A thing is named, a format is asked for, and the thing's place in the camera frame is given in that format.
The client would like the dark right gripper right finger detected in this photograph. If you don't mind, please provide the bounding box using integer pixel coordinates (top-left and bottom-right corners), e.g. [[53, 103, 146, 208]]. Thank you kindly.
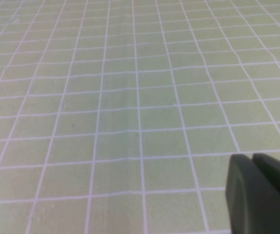
[[252, 153, 280, 198]]

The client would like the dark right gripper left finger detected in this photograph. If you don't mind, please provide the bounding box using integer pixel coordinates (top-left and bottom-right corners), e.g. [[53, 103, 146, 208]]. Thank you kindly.
[[224, 154, 280, 234]]

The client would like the green white-checked tablecloth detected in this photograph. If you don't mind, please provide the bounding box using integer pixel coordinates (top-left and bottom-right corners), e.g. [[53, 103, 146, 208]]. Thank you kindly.
[[0, 0, 280, 234]]

